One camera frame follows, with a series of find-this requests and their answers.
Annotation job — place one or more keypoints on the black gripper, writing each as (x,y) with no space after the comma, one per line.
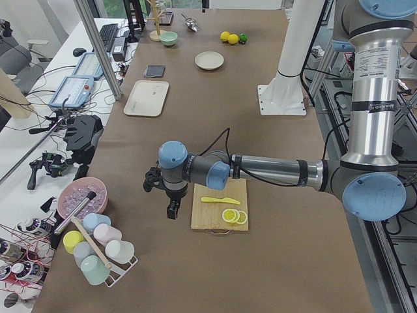
(174,194)

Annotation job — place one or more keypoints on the cream round plate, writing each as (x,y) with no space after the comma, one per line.
(209,60)

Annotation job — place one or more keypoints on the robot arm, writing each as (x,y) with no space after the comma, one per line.
(365,177)

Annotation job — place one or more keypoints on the cream rabbit tray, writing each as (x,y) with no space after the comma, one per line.
(146,98)

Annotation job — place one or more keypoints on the bamboo cutting board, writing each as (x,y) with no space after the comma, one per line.
(208,216)

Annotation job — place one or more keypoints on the yellow plastic knife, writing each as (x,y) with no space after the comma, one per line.
(206,199)

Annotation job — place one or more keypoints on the front lemon slice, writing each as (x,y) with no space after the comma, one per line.
(230,215)

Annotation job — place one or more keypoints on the lemon slice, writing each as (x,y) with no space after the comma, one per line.
(242,218)
(230,215)

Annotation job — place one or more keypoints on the white cup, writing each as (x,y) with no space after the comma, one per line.
(120,251)

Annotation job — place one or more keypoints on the back lemon slice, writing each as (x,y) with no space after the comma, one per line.
(242,218)

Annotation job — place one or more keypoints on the pink cup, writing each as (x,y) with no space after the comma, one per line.
(104,233)

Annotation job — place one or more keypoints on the metal rod black tip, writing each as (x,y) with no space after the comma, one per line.
(59,229)

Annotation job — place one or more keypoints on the blue cup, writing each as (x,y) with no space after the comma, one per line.
(92,220)

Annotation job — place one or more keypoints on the mint green cup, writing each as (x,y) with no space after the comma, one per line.
(94,270)

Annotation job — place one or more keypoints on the grey cup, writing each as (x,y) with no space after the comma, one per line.
(81,251)

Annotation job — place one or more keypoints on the pink bowl of ice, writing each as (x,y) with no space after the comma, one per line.
(77,191)

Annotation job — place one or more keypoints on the yellow cup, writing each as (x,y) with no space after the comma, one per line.
(71,239)

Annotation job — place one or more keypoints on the grey folded cloth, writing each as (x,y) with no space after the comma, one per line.
(154,71)

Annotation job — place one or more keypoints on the near blue teach pendant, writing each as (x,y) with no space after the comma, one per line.
(73,92)

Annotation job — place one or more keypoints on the blue teach pendant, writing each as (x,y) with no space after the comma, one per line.
(73,92)
(88,65)

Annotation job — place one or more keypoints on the far blue teach pendant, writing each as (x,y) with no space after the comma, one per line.
(88,65)

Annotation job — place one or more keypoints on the mint green bowl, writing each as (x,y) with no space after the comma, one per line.
(169,38)

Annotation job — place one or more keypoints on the wooden mug tree stand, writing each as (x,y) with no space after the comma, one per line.
(157,12)

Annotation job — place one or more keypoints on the right yellow lemon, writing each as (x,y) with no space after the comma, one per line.
(233,39)

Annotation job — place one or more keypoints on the yellow lemon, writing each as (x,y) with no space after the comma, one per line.
(224,36)
(233,39)

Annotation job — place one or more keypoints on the left yellow lemon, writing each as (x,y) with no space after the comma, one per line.
(224,36)

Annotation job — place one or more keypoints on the black computer mouse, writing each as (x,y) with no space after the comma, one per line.
(78,52)

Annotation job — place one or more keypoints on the metal scoop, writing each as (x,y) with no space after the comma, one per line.
(191,23)

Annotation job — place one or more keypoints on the black keyboard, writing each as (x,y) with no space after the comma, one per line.
(108,32)

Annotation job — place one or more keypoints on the grey office chair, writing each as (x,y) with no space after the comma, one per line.
(23,62)

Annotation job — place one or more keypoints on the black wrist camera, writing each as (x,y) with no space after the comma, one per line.
(153,179)

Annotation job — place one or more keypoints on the white wire cup rack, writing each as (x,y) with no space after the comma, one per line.
(118,271)

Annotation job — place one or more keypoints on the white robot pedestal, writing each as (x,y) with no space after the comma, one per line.
(284,94)

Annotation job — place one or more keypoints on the aluminium frame post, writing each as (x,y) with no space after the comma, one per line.
(86,16)

